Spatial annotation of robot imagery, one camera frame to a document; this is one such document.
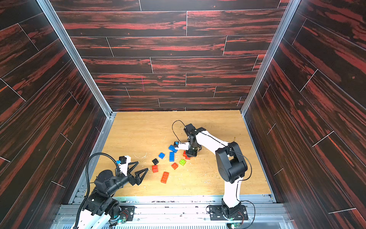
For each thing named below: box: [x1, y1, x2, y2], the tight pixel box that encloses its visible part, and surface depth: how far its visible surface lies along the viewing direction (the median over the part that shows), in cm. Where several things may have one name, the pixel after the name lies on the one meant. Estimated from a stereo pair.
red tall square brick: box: [152, 165, 159, 173], surface depth 89 cm
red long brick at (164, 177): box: [160, 171, 170, 184], surface depth 87 cm
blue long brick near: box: [169, 151, 175, 162], surface depth 95 cm
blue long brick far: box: [168, 144, 178, 153], surface depth 100 cm
